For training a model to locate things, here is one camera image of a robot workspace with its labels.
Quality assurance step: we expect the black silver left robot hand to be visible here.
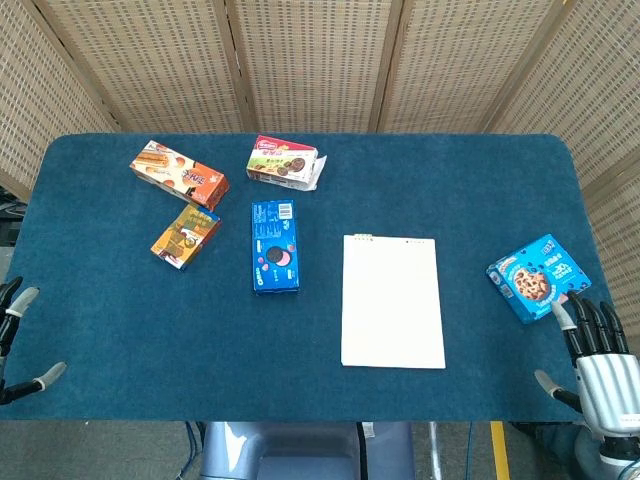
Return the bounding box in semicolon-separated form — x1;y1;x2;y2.
0;276;68;406

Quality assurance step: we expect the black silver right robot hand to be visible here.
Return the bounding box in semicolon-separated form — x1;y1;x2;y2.
533;292;640;442

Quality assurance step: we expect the spiral lined paper notebook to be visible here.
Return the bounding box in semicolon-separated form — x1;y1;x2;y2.
340;233;447;370

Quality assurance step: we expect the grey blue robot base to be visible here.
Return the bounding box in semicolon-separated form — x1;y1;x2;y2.
199;421;416;480

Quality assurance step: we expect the dark background equipment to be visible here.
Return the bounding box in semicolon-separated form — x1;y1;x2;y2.
0;185;29;249

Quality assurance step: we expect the yellow floor tape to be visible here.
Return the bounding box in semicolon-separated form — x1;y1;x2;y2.
489;421;512;480

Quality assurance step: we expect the blue chocolate chip cookie box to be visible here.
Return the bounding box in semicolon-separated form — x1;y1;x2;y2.
485;233;593;325

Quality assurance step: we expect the small orange blue snack box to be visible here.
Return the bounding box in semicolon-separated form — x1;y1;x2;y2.
150;202;222;272

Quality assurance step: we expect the blue table cloth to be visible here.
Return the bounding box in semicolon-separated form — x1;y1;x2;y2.
0;132;609;424

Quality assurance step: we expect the long orange biscuit box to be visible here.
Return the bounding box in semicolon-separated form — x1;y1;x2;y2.
129;139;231;212

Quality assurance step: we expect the blue Oreo box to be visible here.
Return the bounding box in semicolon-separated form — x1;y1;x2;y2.
250;199;301;297

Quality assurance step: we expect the green red cookie box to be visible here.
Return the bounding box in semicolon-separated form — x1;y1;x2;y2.
245;134;328;193

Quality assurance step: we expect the woven folding screen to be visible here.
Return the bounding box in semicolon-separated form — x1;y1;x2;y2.
0;0;640;351

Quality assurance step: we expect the black cable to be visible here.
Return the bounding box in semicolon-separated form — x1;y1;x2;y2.
355;422;370;480

